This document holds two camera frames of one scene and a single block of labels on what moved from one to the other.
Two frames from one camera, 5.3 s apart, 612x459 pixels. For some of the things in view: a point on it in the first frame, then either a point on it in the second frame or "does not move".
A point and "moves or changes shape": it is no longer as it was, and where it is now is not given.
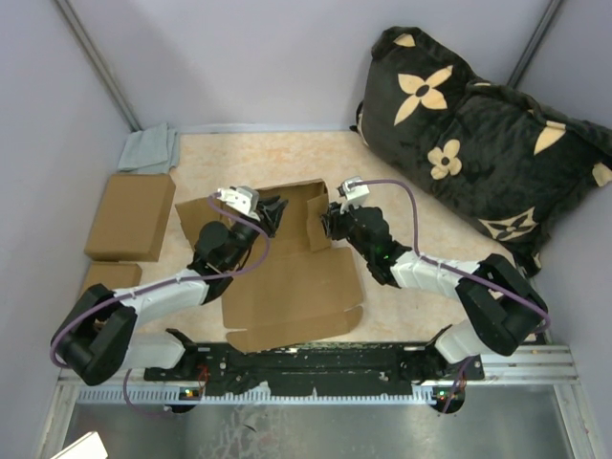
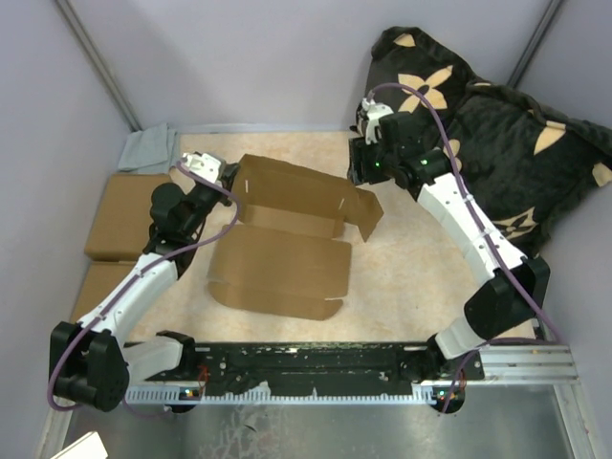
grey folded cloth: (152, 150) does not move
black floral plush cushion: (487, 150) does not move
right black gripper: (332, 220) → (359, 172)
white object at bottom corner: (90, 447) does not move
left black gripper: (270, 211) → (226, 182)
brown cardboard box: (294, 287) moves or changes shape
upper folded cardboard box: (131, 218) does not move
